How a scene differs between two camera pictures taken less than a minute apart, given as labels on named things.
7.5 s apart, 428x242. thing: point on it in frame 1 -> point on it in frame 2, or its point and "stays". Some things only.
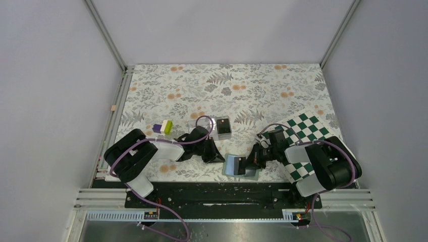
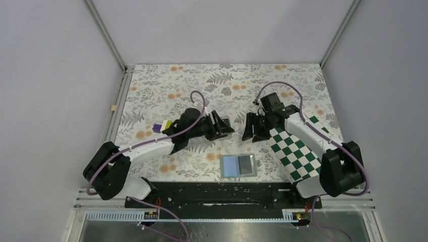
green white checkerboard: x=304 y=128 stays
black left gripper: x=214 y=156 -> x=220 y=129
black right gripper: x=254 y=160 -> x=252 y=119
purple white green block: x=165 y=128 stays
